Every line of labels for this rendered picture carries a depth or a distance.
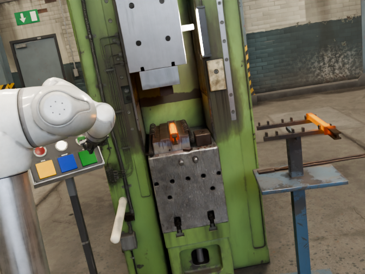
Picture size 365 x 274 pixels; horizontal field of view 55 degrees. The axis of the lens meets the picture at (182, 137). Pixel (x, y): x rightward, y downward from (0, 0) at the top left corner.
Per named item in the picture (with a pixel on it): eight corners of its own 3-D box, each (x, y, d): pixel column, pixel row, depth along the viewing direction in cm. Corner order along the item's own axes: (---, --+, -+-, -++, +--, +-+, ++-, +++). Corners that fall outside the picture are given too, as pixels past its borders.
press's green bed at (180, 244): (238, 291, 209) (228, 221, 197) (176, 303, 207) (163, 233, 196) (221, 241, 262) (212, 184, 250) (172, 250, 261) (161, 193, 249)
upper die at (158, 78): (180, 83, 182) (177, 65, 179) (142, 90, 181) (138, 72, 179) (175, 77, 222) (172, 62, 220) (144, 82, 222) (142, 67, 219)
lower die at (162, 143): (190, 148, 191) (188, 133, 189) (154, 154, 190) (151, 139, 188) (184, 130, 231) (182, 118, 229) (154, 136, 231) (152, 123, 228)
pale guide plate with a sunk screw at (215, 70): (226, 88, 196) (222, 58, 192) (211, 91, 196) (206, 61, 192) (225, 88, 198) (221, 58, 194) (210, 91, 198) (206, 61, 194)
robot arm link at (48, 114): (93, 83, 85) (36, 93, 84) (79, 69, 67) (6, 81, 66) (103, 135, 85) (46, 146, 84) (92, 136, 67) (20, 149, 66)
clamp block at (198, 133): (212, 144, 191) (210, 132, 189) (196, 147, 191) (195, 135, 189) (208, 138, 203) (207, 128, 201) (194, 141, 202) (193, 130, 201)
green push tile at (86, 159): (97, 161, 172) (93, 148, 173) (82, 166, 169) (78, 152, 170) (97, 162, 173) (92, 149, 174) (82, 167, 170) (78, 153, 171)
